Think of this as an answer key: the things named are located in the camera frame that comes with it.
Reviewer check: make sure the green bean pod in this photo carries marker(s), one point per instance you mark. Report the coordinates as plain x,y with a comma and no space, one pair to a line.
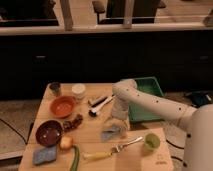
76,159

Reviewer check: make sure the wooden cutting board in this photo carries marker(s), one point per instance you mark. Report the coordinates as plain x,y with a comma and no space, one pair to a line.
137,158

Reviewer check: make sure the yellow onion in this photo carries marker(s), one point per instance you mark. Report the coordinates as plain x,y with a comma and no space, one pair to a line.
66,143

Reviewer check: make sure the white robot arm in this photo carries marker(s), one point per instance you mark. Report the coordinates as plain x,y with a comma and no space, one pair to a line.
196,122

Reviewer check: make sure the black chair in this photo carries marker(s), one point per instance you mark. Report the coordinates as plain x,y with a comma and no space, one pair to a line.
127,11

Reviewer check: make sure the blue sponge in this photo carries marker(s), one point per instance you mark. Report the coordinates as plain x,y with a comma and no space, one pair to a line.
44,155

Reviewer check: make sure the green cup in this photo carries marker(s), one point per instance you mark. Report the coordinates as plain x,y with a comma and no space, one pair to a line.
152,142

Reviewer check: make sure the grey blue towel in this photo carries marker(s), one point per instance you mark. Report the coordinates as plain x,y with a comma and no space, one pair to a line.
114,128

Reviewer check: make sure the yellow handled fork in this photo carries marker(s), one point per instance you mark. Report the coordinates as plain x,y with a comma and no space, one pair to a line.
113,150

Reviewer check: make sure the dark red bowl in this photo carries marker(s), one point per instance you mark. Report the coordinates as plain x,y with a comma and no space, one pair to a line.
49,133

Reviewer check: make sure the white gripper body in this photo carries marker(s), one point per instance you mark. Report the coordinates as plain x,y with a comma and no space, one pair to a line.
120,109

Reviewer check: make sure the blue bag on floor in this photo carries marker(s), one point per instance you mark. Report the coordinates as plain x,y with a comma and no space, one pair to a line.
198,99

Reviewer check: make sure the orange bowl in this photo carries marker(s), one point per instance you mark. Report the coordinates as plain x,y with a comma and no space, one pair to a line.
62,106

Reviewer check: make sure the brown dried food piece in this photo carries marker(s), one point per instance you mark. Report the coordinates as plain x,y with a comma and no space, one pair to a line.
71,125

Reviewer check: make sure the white cup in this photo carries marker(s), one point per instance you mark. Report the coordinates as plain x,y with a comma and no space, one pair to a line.
78,90

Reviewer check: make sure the black white brush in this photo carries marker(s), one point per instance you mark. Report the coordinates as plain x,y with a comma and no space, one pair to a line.
93,112

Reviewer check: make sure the dark small cup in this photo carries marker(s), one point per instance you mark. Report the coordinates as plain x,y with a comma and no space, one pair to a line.
55,88

